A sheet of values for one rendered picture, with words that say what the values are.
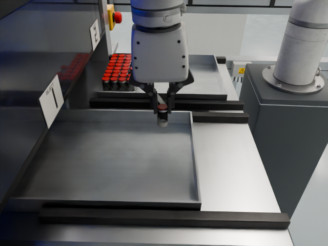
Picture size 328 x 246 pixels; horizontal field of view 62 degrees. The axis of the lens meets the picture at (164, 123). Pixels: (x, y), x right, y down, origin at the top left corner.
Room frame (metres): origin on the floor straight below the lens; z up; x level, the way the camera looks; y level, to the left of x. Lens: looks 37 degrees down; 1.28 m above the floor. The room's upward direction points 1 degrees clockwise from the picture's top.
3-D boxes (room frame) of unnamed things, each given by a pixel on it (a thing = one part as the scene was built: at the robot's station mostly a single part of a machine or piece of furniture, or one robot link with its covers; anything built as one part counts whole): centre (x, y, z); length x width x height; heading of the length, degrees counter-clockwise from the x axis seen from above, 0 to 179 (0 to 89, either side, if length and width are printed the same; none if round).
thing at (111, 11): (1.00, 0.22, 0.99); 0.08 x 0.07 x 0.07; 89
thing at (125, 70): (0.75, 0.11, 0.90); 0.18 x 0.02 x 0.05; 179
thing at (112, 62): (0.75, 0.16, 0.90); 0.18 x 0.02 x 0.05; 179
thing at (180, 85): (0.46, -0.02, 1.00); 0.03 x 0.03 x 0.07; 89
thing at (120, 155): (0.41, 0.11, 0.90); 0.34 x 0.26 x 0.04; 89
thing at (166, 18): (0.46, 0.01, 1.16); 0.09 x 0.08 x 0.03; 89
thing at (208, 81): (0.75, 0.00, 0.90); 0.34 x 0.26 x 0.04; 89
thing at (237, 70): (1.63, -0.50, 0.50); 0.12 x 0.05 x 0.09; 89
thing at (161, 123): (0.46, 0.00, 0.95); 0.02 x 0.02 x 0.04
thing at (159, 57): (0.46, 0.01, 1.09); 0.10 x 0.07 x 0.11; 89
